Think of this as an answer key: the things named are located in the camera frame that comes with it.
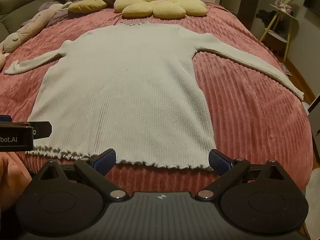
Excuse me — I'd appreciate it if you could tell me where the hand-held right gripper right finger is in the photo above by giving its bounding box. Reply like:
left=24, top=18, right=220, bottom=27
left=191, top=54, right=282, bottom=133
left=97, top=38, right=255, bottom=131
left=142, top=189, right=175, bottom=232
left=195, top=149, right=288, bottom=202

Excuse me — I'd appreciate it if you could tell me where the white ribbed knit sweater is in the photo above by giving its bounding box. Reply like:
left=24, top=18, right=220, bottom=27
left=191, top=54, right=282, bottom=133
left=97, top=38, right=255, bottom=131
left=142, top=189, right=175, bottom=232
left=4, top=20, right=305, bottom=170

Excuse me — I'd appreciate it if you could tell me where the grey-green sofa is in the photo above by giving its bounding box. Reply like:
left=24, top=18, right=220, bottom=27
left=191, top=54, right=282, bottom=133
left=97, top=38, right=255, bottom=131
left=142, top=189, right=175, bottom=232
left=0, top=0, right=58, bottom=43

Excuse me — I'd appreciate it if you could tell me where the person's left hand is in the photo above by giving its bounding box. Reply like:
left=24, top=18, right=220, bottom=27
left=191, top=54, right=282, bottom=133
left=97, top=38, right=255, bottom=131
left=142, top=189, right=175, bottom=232
left=0, top=152, right=33, bottom=214

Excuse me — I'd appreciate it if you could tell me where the pink bunny plush toy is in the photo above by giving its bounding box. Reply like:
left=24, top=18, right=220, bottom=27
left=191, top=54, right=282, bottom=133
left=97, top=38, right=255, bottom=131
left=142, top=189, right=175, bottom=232
left=0, top=1, right=73, bottom=70

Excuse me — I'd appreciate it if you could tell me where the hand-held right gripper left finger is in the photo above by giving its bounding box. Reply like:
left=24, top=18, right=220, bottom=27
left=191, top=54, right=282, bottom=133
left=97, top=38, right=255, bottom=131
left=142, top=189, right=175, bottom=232
left=34, top=148, right=128, bottom=202

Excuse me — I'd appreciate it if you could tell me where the pink ribbed blanket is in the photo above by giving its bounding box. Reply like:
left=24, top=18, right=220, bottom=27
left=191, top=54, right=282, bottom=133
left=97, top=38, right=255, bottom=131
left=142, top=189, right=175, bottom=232
left=0, top=1, right=314, bottom=193

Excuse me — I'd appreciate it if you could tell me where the white yellow-legged side table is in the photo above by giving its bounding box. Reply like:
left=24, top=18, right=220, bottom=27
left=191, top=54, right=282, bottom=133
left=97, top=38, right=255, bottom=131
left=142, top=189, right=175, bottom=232
left=259, top=4, right=296, bottom=62

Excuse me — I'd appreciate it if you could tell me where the black bag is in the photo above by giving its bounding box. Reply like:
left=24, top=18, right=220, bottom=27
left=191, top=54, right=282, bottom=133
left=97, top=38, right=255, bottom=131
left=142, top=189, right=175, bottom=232
left=257, top=9, right=283, bottom=28

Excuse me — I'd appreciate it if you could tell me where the yellow leaf pillow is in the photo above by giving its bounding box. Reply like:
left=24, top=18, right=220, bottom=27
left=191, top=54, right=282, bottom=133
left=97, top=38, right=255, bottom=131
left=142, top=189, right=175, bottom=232
left=68, top=0, right=108, bottom=13

